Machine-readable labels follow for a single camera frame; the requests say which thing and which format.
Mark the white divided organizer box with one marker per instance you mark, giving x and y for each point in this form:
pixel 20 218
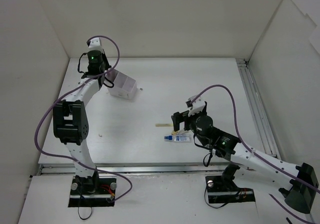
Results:
pixel 124 86

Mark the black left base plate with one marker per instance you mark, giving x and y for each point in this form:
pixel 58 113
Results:
pixel 102 196

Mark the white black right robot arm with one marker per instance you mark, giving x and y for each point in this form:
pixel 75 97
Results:
pixel 298 184

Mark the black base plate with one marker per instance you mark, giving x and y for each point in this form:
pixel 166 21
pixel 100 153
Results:
pixel 102 196
pixel 220 191

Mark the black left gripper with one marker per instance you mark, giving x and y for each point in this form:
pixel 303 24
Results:
pixel 104 76

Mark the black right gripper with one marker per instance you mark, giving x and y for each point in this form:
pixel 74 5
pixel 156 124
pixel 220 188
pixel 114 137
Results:
pixel 186 120

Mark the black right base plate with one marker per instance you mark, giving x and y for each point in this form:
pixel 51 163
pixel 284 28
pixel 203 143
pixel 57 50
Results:
pixel 220 191

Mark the yellow highlighter pen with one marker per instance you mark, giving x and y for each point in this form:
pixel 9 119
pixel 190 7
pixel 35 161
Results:
pixel 163 125

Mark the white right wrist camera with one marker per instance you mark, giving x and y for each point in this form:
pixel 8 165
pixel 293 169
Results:
pixel 195 105

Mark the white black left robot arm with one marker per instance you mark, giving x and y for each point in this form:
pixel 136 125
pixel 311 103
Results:
pixel 70 120

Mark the blue white correction pen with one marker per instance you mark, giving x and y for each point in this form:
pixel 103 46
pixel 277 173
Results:
pixel 177 138

